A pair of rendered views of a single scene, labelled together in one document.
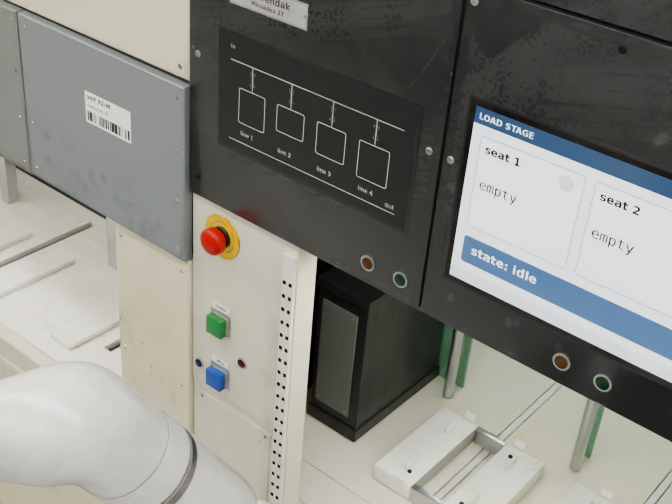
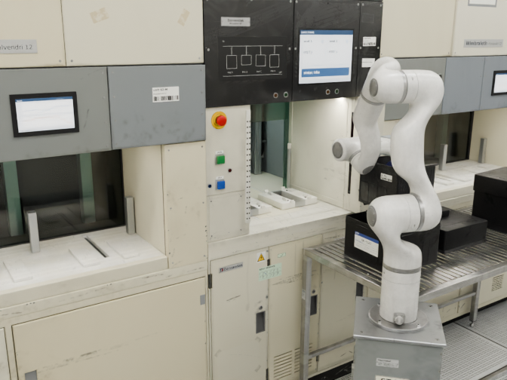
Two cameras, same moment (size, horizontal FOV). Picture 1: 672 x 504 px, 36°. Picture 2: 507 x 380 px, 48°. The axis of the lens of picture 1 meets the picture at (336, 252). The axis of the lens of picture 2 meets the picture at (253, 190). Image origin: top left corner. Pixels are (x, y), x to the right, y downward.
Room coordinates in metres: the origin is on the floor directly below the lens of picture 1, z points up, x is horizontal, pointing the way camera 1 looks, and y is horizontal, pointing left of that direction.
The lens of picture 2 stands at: (0.38, 2.11, 1.66)
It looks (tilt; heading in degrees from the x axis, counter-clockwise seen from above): 15 degrees down; 290
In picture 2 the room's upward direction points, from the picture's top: straight up
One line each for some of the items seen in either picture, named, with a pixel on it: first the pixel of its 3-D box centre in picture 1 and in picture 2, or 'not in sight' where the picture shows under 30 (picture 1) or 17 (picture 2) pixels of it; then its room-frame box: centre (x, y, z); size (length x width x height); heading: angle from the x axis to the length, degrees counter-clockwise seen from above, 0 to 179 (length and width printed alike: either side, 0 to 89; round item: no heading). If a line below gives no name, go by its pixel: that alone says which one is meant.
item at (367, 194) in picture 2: not in sight; (396, 176); (0.58, -0.17, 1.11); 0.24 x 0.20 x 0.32; 141
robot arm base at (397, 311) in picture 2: not in sight; (399, 292); (0.50, 0.36, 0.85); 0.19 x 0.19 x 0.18
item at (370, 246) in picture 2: not in sight; (391, 238); (0.58, -0.16, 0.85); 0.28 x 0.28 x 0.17; 51
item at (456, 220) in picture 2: not in sight; (440, 224); (0.39, -0.49, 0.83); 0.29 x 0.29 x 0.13; 52
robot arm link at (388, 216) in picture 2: not in sight; (395, 231); (0.52, 0.38, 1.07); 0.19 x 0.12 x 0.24; 35
